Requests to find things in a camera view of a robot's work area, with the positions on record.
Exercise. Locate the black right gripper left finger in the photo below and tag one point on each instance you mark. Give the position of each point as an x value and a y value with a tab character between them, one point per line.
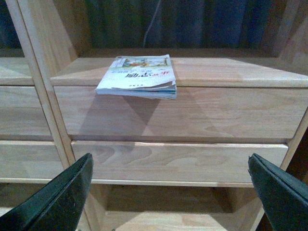
58	205

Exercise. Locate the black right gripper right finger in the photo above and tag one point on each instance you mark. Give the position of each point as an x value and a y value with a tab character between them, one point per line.
284	197

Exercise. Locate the white illustrated paperback book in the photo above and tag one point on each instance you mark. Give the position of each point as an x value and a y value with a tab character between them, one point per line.
149	77

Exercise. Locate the lower wooden drawer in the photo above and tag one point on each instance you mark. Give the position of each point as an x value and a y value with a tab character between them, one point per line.
176	164

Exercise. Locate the wooden drawer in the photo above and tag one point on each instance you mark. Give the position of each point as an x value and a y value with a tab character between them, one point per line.
197	115
176	164

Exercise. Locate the upper wooden drawer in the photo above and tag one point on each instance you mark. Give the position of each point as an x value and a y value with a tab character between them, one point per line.
197	115

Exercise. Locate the light wooden bookshelf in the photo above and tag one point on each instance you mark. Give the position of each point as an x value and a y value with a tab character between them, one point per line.
35	146

